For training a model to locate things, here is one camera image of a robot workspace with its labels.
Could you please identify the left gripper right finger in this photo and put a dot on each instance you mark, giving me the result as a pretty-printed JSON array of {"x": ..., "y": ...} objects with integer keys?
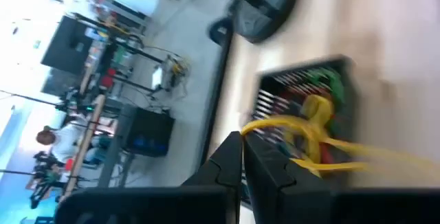
[{"x": 275, "y": 182}]

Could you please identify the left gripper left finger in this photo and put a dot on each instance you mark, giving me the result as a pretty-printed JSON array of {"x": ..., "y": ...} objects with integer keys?
[{"x": 227, "y": 169}]

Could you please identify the yellow rubber band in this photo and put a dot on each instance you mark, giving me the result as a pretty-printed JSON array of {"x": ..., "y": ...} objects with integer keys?
[{"x": 309, "y": 128}]

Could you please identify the green rubber band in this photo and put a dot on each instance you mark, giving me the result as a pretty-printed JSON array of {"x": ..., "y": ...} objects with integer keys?
[{"x": 335, "y": 86}]

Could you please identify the black slotted plastic bin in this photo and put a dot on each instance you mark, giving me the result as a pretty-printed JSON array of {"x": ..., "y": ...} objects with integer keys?
[{"x": 349, "y": 90}]

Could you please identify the black computer case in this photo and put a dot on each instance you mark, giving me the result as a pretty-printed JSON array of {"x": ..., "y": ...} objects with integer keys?
[{"x": 148, "y": 131}]

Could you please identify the wooden table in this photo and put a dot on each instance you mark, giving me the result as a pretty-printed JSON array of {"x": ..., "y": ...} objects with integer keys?
[{"x": 86, "y": 131}]

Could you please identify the black desk lamp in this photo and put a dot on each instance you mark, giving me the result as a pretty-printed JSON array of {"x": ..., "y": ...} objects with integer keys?
[{"x": 271, "y": 21}]

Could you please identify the person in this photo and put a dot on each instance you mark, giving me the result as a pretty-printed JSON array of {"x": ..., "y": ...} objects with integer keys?
[{"x": 65, "y": 141}]

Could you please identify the black screen panel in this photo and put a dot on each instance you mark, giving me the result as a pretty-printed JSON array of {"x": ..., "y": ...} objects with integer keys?
[{"x": 68, "y": 45}]

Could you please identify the black aluminium table frame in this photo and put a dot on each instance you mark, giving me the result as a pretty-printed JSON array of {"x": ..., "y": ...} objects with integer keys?
[{"x": 220, "y": 79}]

